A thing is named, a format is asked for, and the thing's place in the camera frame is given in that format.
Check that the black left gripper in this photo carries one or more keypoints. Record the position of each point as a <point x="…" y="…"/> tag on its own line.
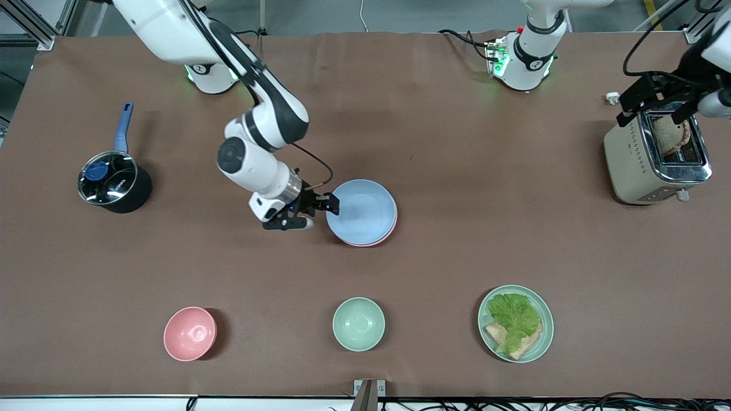
<point x="690" y="75"/>

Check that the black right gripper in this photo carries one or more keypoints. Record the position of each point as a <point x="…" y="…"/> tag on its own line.
<point x="310" y="200"/>

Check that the light blue plate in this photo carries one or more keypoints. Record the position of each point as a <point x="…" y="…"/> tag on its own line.
<point x="365" y="208"/>

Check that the pink plate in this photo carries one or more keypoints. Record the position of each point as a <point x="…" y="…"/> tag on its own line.
<point x="365" y="245"/>

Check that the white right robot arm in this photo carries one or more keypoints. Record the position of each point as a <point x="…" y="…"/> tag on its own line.
<point x="171" y="28"/>

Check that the brown toast slice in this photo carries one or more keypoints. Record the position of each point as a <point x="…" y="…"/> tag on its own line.
<point x="665" y="137"/>

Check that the white power plug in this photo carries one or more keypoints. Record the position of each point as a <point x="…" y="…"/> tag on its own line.
<point x="612" y="98"/>

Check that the beige chrome toaster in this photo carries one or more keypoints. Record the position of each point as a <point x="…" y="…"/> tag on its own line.
<point x="628" y="165"/>

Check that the green bowl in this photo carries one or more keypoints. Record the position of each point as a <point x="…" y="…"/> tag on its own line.
<point x="358" y="323"/>

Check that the brown table cover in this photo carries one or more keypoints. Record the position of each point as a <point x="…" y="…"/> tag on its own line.
<point x="457" y="142"/>

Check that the pink bowl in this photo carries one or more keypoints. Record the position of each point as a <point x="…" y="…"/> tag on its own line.
<point x="189" y="334"/>

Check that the dark blue saucepan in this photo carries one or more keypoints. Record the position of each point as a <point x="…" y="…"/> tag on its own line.
<point x="138" y="194"/>

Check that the green lettuce leaf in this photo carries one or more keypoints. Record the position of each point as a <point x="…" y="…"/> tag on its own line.
<point x="514" y="317"/>

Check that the glass lid blue knob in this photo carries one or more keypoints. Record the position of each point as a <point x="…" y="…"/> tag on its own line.
<point x="111" y="185"/>

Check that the brown bread slice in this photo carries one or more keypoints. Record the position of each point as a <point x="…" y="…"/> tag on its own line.
<point x="526" y="346"/>

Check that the green plate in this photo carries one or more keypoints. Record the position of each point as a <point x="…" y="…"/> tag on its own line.
<point x="545" y="342"/>

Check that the aluminium frame profile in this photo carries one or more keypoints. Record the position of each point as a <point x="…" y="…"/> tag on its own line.
<point x="43" y="41"/>
<point x="693" y="37"/>

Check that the metal table bracket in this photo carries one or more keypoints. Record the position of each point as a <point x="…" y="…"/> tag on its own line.
<point x="365" y="397"/>

